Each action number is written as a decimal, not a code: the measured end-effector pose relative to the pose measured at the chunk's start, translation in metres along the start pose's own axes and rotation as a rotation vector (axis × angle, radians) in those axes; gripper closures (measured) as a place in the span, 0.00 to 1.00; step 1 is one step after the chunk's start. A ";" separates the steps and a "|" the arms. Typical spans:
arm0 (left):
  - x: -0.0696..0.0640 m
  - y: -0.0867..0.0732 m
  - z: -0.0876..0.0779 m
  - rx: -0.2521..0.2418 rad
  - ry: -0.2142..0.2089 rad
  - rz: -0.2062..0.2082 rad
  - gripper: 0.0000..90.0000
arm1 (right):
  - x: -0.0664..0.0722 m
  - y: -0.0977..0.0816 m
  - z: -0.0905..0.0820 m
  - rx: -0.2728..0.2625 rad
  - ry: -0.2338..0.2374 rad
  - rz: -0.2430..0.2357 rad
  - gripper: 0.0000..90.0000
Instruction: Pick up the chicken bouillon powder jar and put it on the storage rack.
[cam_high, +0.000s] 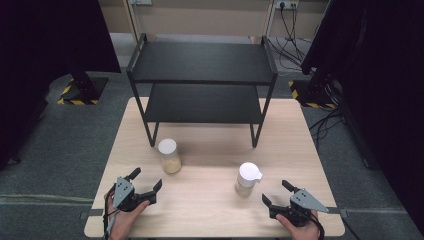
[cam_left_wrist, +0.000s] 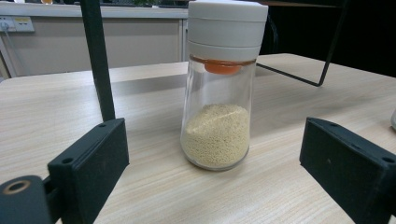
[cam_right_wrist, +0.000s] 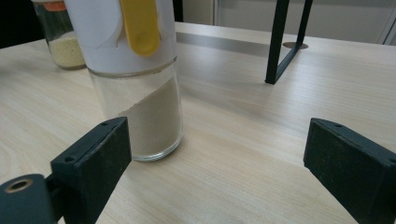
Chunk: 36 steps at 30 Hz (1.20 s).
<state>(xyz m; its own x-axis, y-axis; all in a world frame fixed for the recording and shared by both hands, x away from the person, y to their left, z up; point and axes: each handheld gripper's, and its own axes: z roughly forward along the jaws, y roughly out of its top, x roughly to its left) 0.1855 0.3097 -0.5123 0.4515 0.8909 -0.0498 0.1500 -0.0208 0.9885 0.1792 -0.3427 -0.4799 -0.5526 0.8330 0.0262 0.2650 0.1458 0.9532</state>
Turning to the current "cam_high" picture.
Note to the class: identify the white frame post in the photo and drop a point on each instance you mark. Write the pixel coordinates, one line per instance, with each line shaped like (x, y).
(270, 16)
(131, 18)

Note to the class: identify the person's right hand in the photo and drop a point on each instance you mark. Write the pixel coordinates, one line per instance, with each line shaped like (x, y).
(300, 231)

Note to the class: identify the white wall power socket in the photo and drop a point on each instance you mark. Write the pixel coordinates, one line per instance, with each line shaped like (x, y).
(286, 4)

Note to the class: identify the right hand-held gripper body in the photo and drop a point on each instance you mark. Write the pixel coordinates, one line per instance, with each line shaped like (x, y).
(301, 204)

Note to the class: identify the white wall box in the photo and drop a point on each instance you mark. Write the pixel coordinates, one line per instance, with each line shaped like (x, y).
(141, 1)

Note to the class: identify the glass jar with spouted lid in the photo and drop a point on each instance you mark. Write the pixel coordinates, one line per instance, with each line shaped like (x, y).
(248, 178)

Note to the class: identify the black two-tier shelf rack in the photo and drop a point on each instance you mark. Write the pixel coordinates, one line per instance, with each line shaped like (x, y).
(203, 63)

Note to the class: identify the grey tape strip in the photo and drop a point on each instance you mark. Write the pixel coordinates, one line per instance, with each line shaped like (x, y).
(91, 213)
(337, 211)

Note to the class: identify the stand base with striped tape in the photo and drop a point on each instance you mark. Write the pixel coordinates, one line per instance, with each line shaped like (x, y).
(311, 95)
(83, 90)

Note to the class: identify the person's left hand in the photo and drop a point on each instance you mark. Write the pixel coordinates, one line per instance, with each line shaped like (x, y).
(126, 221)

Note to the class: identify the dark curtain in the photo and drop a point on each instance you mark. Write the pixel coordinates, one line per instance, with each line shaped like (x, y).
(383, 83)
(50, 50)

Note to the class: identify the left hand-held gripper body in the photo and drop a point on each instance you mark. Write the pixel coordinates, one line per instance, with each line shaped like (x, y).
(122, 193)

